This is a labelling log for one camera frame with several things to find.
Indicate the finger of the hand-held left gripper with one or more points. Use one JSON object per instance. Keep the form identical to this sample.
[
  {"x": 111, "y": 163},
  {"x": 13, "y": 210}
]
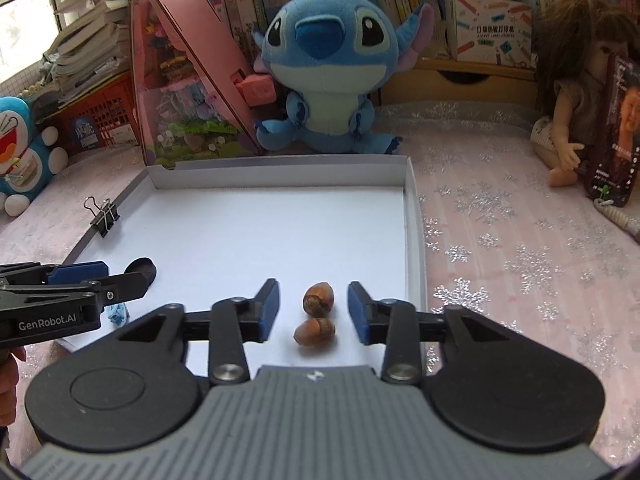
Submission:
[
  {"x": 117, "y": 288},
  {"x": 77, "y": 273}
]

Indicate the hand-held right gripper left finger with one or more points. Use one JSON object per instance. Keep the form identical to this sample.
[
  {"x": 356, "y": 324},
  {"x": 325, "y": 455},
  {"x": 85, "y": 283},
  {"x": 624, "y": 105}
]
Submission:
[{"x": 270, "y": 310}]

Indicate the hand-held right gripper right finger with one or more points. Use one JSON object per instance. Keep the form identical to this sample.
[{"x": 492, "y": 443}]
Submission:
[{"x": 357, "y": 310}]

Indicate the blue hair clip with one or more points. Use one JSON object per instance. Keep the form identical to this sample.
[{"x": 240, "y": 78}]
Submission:
[{"x": 117, "y": 314}]

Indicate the black round cap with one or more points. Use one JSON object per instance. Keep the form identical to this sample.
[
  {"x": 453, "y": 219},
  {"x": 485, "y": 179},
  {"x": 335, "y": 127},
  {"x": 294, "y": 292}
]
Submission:
[{"x": 142, "y": 265}]

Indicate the brown hazelnut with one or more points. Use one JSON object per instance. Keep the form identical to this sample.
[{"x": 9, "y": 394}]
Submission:
[
  {"x": 318, "y": 299},
  {"x": 314, "y": 332}
]

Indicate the white cardboard tray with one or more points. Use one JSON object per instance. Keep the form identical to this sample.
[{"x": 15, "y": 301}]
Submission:
[{"x": 250, "y": 230}]

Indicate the person's left hand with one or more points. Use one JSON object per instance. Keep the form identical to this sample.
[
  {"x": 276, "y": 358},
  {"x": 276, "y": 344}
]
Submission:
[{"x": 9, "y": 385}]

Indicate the small black binder clip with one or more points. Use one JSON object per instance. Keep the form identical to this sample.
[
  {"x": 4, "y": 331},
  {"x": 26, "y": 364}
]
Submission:
[{"x": 104, "y": 220}]

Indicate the blue robot cat plush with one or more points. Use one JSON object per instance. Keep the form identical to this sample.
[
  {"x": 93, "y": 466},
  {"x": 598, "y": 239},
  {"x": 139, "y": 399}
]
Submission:
[{"x": 22, "y": 160}]

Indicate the pink snowflake bedspread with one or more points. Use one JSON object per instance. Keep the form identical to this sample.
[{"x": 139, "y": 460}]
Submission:
[{"x": 500, "y": 260}]

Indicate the red plastic crate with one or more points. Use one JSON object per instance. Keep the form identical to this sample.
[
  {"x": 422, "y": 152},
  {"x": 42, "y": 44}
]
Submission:
[{"x": 100, "y": 115}]

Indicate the pink triangular toy box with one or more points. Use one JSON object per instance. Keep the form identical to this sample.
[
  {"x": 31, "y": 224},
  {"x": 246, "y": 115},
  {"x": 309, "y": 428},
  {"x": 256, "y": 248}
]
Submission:
[{"x": 175, "y": 85}]

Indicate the pink plastic block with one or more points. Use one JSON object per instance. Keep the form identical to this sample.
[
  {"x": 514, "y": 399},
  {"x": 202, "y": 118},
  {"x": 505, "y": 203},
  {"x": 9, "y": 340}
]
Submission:
[{"x": 256, "y": 90}]

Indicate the stack of worn books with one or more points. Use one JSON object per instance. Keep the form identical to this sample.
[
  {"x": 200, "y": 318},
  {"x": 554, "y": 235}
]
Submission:
[{"x": 85, "y": 40}]

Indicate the wooden drawer box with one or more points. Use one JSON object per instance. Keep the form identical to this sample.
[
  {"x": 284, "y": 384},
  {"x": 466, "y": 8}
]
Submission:
[{"x": 450, "y": 87}]

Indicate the blue alien plush toy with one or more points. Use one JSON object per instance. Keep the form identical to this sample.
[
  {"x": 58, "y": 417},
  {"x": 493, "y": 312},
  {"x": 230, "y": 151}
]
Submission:
[{"x": 325, "y": 60}]

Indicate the brown haired doll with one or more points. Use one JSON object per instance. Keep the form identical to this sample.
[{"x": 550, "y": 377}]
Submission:
[{"x": 570, "y": 85}]

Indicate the white printed carton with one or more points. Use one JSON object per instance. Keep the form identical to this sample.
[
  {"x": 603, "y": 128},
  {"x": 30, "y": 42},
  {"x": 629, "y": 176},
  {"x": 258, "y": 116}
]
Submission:
[{"x": 490, "y": 30}]

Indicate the dark photo book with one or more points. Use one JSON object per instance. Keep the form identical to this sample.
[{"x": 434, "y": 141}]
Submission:
[{"x": 617, "y": 135}]

